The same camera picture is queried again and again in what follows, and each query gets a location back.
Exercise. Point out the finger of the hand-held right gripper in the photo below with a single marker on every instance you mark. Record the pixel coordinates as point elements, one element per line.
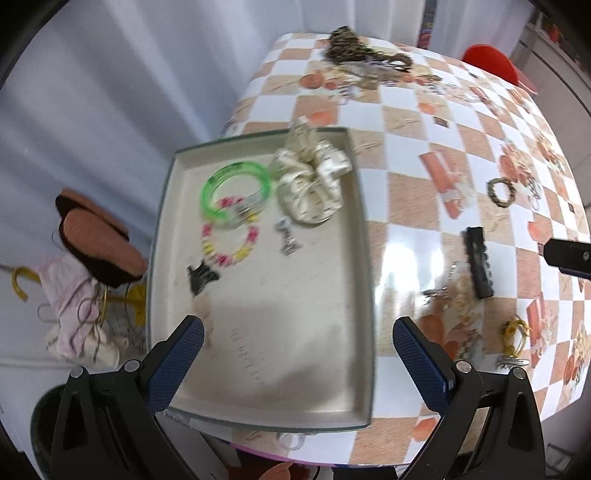
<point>570,256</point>

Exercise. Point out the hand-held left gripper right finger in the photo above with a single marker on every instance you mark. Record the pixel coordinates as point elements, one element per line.
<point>420,364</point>

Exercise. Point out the cream polka-dot scrunchie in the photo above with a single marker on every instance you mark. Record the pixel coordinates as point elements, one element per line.
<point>307,189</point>

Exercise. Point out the black scalloped snap hair clip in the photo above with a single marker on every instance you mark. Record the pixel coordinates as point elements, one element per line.
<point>480,263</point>

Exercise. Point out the small black claw clip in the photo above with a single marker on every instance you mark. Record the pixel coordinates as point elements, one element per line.
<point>201,277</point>

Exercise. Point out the leopard print scrunchie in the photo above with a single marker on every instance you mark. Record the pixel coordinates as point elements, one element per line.
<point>344,44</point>

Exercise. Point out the beige rectangular tray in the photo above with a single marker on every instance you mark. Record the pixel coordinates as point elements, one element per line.
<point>286,332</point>

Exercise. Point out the yellow hanger hook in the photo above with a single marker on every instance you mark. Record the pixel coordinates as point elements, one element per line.
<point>21,281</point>

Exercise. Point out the beige kitchen cabinet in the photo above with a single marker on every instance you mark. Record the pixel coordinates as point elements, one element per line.
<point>554,50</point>

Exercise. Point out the pink cloth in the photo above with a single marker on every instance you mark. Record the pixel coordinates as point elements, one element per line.
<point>69,304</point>

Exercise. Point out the green plastic bangle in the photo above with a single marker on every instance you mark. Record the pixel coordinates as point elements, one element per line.
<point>231,171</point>

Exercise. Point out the beige large hair clip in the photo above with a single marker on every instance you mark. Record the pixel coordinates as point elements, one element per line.
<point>362,69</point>

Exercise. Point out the brown fuzzy slippers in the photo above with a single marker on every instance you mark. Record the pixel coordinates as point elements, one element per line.
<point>101,244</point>

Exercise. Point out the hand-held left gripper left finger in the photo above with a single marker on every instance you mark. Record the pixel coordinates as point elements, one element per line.
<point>178,360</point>

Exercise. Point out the silver alligator hair clip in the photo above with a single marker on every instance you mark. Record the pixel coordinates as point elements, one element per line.
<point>512,362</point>

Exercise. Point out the red plastic chair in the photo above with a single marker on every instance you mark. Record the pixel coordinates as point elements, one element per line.
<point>498,64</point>

